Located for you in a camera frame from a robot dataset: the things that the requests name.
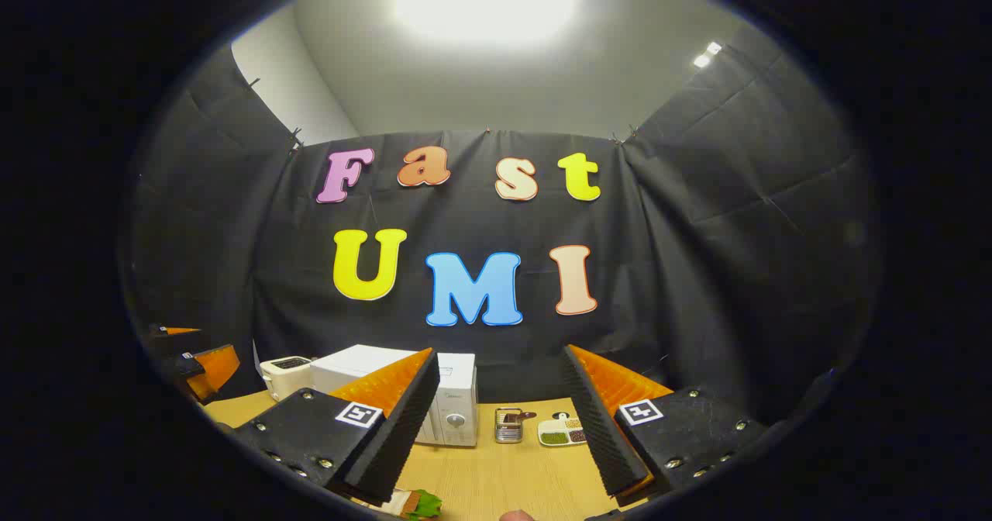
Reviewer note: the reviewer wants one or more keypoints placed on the sandwich with green lettuce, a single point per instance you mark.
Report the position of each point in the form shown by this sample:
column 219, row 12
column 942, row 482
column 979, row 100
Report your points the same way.
column 418, row 505

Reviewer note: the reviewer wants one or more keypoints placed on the white divided bean plate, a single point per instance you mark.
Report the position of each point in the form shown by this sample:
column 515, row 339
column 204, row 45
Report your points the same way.
column 559, row 432

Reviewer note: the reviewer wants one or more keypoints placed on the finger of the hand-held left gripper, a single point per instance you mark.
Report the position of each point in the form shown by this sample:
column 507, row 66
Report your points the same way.
column 217, row 370
column 174, row 343

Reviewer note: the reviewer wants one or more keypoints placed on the small ceiling light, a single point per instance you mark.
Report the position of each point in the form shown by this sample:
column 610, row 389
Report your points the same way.
column 707, row 54

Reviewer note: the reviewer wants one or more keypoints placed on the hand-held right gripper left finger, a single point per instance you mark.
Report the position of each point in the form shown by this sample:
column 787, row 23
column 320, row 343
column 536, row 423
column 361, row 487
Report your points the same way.
column 403, row 436

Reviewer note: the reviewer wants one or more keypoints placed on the metal utensil holder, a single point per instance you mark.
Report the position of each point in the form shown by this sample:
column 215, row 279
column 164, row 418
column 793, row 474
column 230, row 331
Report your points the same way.
column 508, row 428

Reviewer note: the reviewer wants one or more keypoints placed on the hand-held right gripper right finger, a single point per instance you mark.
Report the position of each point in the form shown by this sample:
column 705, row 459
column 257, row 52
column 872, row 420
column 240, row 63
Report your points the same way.
column 597, row 428

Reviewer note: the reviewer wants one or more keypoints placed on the black backdrop cloth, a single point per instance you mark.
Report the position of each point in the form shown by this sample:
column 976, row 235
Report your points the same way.
column 697, row 273

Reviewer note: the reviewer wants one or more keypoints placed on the white microwave oven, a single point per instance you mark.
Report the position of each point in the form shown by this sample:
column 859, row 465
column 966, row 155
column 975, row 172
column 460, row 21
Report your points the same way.
column 457, row 397

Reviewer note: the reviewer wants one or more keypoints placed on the white toaster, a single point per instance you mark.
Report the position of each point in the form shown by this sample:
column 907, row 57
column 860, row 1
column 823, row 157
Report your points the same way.
column 285, row 377

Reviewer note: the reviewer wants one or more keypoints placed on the wooden spoon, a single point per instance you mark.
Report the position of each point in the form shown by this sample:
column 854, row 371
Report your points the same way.
column 525, row 414

